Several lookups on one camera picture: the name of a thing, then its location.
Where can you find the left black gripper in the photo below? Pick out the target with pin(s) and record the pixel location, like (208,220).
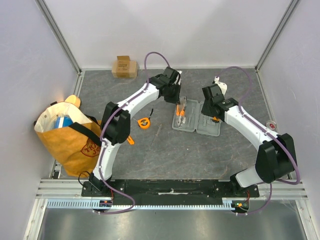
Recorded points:
(175,99)

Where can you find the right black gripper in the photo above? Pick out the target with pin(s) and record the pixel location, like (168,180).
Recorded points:
(208,111)

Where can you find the orange pliers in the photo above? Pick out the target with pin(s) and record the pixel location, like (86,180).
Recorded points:
(180,112)

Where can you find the grey plastic tool case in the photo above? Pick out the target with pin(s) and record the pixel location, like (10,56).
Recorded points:
(196,121)

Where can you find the orange utility knife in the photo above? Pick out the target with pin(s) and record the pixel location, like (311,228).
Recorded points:
(130,140)

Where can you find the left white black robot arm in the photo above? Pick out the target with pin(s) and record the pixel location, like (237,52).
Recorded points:
(116,121)

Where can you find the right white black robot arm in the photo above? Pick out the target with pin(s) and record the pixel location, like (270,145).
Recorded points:
(276,155)

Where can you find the orange bit holder set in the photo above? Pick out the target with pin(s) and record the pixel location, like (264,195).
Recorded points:
(215,119)

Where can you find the thin metal screwdriver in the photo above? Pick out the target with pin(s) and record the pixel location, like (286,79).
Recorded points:
(157,134)

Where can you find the orange tape measure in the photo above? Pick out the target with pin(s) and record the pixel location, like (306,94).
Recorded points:
(144,123)

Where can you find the small cardboard box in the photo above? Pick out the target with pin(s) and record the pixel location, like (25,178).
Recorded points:
(124,67)

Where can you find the tan wooden object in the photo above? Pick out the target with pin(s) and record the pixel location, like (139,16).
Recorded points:
(73,99)

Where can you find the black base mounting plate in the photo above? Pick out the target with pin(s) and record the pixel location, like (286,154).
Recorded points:
(149,187)

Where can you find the brown paper tote bag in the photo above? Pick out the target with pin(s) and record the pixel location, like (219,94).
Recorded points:
(75,147)

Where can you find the blue box in bag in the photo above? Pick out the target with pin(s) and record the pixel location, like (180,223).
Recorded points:
(63,121)

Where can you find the aluminium frame rail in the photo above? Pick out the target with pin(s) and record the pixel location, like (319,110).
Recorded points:
(71,189)

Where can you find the white slotted cable duct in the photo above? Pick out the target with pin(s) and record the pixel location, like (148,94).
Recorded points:
(101,204)

